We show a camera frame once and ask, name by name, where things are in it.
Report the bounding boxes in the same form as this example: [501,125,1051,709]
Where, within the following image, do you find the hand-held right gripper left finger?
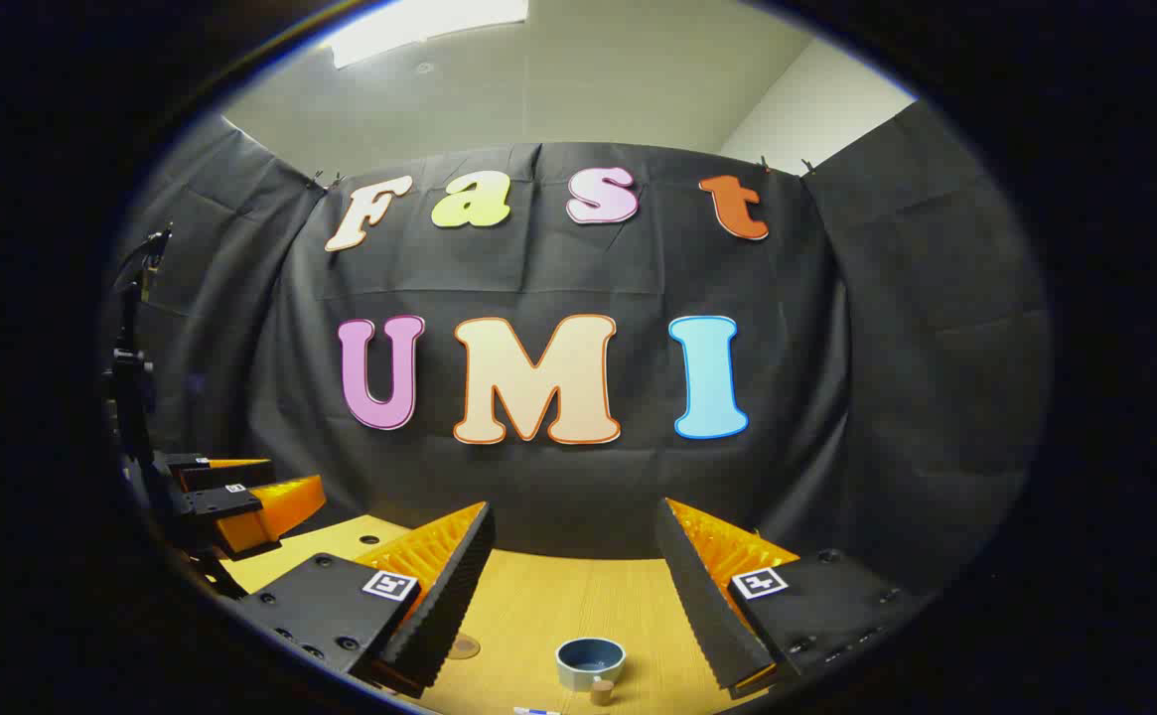
[238,500,498,699]

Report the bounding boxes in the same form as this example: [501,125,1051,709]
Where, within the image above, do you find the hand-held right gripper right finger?
[653,497,929,701]

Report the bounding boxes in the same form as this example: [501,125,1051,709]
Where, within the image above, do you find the pale blue cup wooden handle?
[555,637,628,707]

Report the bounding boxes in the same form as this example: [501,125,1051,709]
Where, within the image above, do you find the wooden desktop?
[220,513,788,715]

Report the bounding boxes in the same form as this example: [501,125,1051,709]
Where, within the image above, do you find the black backdrop cloth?
[106,99,1051,599]

